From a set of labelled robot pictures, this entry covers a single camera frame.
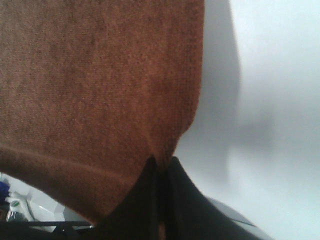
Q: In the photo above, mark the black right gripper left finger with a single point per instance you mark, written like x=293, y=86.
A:
x=140, y=215

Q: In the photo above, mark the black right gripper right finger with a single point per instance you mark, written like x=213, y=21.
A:
x=189, y=215

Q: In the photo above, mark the brown towel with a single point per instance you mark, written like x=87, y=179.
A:
x=90, y=89

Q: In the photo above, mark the green-capped plastic bottle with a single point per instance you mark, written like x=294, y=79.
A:
x=16, y=213

